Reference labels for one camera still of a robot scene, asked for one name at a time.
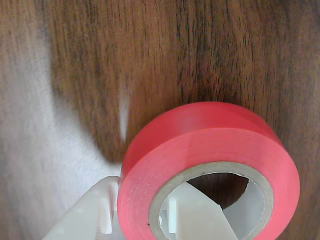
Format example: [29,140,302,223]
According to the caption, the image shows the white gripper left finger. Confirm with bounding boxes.
[43,174,123,240]

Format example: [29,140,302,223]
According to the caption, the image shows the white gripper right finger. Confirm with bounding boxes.
[158,181,238,240]

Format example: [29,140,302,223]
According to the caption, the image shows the red tape roll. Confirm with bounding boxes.
[116,101,301,240]

